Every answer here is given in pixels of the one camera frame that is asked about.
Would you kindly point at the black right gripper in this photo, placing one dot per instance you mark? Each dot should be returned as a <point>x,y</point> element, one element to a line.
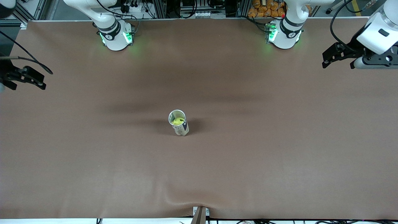
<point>5,72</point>

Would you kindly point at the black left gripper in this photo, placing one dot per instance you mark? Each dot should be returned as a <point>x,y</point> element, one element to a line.
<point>353,46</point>

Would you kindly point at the yellow Wilson tennis ball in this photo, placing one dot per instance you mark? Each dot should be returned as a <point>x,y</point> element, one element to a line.
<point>178,121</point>

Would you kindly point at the clear tennis ball can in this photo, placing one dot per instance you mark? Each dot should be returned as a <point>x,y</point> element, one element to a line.
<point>182,129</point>

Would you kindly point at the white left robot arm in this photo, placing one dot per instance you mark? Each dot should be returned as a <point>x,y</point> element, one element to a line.
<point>287,34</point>

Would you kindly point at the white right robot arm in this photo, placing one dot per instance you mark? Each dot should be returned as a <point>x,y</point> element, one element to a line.
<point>113,37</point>

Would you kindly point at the grey chair leg with castor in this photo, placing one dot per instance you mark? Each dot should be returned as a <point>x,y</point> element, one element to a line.
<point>328,11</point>

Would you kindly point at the yellow floor tape strip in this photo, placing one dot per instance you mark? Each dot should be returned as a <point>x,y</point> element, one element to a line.
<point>356,8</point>

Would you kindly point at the orange packaged items pile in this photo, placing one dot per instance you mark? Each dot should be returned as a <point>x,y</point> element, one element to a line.
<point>264,9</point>

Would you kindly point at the white power strip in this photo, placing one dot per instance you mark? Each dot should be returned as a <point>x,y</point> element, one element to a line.
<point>133,7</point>

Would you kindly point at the metal equipment rack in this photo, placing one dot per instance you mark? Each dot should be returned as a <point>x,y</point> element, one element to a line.
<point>202,14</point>

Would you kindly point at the brown table mat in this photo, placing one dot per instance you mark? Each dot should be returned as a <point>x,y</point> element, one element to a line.
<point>217,171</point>

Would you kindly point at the aluminium frame upright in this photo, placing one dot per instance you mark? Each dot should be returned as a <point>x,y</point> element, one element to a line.
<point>242,7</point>
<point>160,9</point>

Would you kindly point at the camera post with metal bracket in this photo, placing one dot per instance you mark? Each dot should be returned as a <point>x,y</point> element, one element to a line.
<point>200,217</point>

